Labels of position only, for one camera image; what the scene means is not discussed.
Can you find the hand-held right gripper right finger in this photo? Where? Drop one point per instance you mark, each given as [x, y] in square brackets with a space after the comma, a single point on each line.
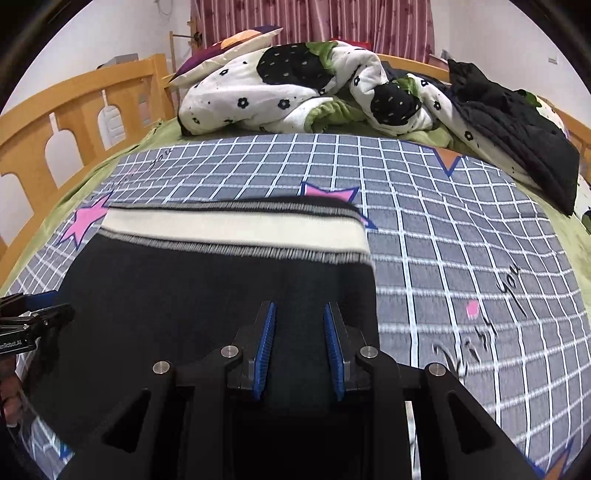
[333, 355]

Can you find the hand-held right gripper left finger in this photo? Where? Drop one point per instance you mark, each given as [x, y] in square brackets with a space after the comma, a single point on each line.
[268, 350]

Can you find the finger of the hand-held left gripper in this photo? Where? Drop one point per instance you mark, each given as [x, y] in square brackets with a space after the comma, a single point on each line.
[55, 316]
[41, 297]

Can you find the black pants with cream stripe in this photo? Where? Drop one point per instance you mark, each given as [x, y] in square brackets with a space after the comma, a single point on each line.
[184, 300]

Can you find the person's left hand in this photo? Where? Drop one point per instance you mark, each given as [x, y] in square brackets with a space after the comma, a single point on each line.
[9, 387]

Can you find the grey checked sheet with stars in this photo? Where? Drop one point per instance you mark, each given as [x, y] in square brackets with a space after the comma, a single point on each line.
[461, 240]

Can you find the white floral quilt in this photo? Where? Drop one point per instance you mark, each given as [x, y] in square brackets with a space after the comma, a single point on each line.
[221, 106]

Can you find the grey storage box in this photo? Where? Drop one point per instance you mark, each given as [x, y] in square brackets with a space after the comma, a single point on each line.
[121, 59]

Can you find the wooden rack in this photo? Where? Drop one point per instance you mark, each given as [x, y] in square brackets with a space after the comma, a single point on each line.
[173, 50]

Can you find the black padded jacket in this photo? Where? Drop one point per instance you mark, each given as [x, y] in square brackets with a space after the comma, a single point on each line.
[517, 138]

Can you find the purple patterned pillow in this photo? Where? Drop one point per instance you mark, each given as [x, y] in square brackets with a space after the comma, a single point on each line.
[217, 53]

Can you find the white floral pillow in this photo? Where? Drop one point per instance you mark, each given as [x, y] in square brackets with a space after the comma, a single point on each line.
[584, 177]

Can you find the maroon striped curtain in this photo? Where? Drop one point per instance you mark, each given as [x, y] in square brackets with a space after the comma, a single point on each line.
[323, 18]

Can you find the wooden bed frame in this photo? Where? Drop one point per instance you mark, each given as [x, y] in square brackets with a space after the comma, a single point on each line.
[27, 124]

